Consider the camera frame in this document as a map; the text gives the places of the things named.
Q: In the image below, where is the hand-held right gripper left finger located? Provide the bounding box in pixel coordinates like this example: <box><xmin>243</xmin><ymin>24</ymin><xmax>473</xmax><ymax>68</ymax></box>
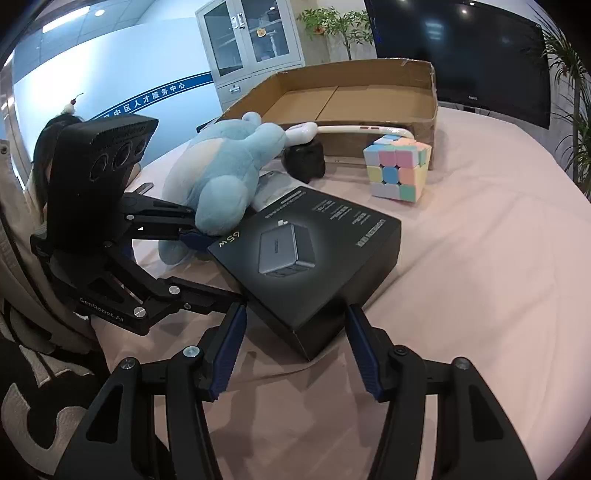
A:
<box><xmin>53</xmin><ymin>302</ymin><xmax>247</xmax><ymax>480</ymax></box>

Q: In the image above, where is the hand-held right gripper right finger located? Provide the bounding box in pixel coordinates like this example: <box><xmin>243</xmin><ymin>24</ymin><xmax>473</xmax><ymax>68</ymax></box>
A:
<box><xmin>344</xmin><ymin>302</ymin><xmax>539</xmax><ymax>480</ymax></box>

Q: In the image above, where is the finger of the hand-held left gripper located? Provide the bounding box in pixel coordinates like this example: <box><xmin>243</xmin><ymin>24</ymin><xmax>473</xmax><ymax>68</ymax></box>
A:
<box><xmin>134</xmin><ymin>274</ymin><xmax>247</xmax><ymax>324</ymax></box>
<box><xmin>115</xmin><ymin>191</ymin><xmax>218</xmax><ymax>254</ymax></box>

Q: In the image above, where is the blue plush toy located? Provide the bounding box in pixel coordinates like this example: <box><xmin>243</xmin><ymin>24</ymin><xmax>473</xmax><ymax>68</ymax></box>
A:
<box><xmin>158</xmin><ymin>112</ymin><xmax>287</xmax><ymax>267</ymax></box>

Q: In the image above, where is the black charger box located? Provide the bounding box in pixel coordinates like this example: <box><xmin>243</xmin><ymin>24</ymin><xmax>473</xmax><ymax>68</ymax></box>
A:
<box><xmin>207</xmin><ymin>186</ymin><xmax>402</xmax><ymax>361</ymax></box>

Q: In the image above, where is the black rubber air blower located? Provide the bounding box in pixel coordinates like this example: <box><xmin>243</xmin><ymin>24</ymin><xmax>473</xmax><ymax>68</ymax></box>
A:
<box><xmin>281</xmin><ymin>140</ymin><xmax>326</xmax><ymax>183</ymax></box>

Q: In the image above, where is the pastel puzzle cube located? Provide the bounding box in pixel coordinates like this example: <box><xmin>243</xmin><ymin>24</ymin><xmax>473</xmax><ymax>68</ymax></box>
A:
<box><xmin>363</xmin><ymin>134</ymin><xmax>433</xmax><ymax>204</ymax></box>

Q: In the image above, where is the clear phone case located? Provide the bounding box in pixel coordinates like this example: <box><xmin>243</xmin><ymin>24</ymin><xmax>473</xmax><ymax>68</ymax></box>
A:
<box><xmin>284</xmin><ymin>121</ymin><xmax>415</xmax><ymax>145</ymax></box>

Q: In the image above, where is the brown cardboard box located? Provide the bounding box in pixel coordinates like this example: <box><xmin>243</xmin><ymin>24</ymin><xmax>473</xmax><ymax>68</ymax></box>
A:
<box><xmin>217</xmin><ymin>58</ymin><xmax>438</xmax><ymax>171</ymax></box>

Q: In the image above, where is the grey flat packet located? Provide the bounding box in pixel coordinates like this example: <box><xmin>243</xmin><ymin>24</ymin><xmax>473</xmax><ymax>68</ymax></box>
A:
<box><xmin>252</xmin><ymin>170</ymin><xmax>308</xmax><ymax>215</ymax></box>

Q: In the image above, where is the person's beige and black jacket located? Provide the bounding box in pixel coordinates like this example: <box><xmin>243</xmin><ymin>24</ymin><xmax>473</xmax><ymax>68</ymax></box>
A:
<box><xmin>0</xmin><ymin>138</ymin><xmax>109</xmax><ymax>480</ymax></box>

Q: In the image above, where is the white glass-door cabinet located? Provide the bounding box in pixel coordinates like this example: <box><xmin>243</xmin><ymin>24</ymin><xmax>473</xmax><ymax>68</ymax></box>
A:
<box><xmin>195</xmin><ymin>0</ymin><xmax>306</xmax><ymax>112</ymax></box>

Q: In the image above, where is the small green potted plant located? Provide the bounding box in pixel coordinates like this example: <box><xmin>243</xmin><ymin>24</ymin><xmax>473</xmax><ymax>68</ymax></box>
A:
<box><xmin>298</xmin><ymin>7</ymin><xmax>377</xmax><ymax>61</ymax></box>

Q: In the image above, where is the black television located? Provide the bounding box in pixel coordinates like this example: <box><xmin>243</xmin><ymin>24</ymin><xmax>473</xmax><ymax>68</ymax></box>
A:
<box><xmin>364</xmin><ymin>0</ymin><xmax>552</xmax><ymax>130</ymax></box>

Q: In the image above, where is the tall green leafy plant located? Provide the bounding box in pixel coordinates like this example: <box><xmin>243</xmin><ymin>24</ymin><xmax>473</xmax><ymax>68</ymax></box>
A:
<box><xmin>531</xmin><ymin>23</ymin><xmax>591</xmax><ymax>199</ymax></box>

